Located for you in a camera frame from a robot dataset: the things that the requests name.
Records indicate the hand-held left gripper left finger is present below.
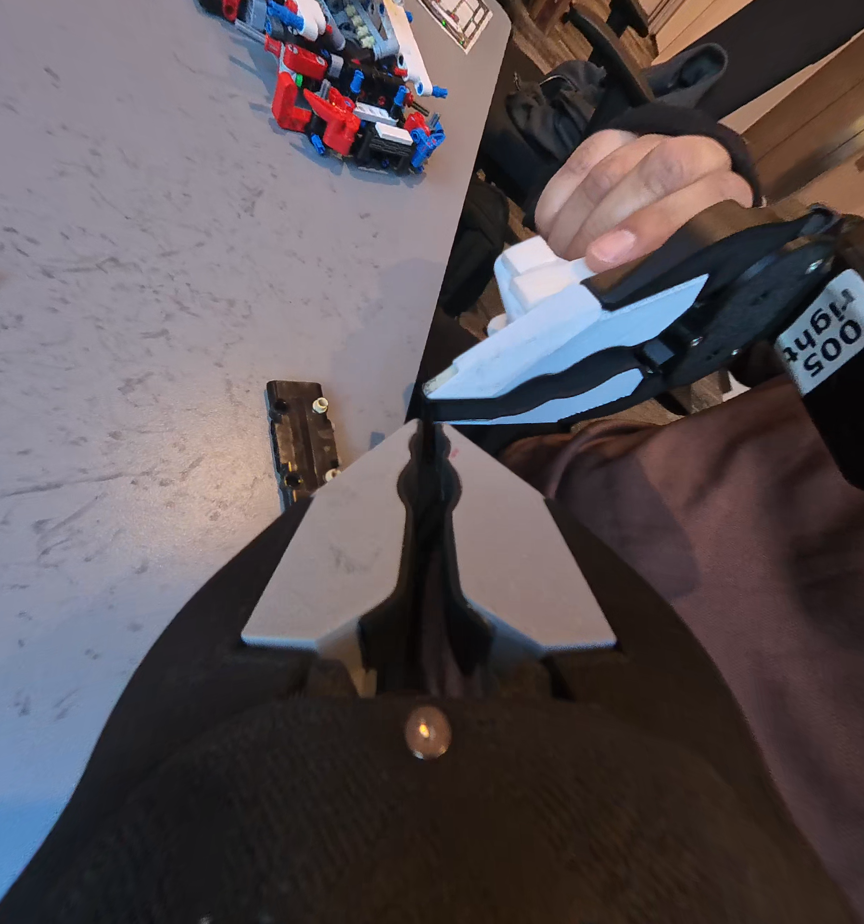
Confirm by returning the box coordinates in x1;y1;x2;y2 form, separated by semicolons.
241;419;424;695

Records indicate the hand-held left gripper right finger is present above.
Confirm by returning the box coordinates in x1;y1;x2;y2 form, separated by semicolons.
438;424;617;668

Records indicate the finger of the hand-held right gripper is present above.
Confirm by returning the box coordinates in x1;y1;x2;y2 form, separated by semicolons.
475;367;653;427
422;273;710;423

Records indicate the black brick plate assembly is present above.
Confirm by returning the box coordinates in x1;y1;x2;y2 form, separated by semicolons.
265;379;343;512

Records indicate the grey desk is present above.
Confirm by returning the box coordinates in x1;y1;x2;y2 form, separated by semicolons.
0;0;512;924

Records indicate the person's right hand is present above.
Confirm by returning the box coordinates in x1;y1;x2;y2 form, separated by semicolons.
533;128;758;274

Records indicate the person's brown shirt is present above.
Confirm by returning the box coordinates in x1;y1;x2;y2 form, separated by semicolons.
497;375;864;924

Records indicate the black backpack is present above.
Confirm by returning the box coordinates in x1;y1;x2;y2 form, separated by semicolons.
504;43;729;181

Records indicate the black office chair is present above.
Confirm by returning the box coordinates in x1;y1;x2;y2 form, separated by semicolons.
562;0;657;109

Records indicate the red white toy car model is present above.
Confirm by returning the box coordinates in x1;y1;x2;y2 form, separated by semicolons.
200;0;447;176

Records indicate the printed sticker sheet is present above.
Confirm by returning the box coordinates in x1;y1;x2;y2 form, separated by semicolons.
418;0;494;51

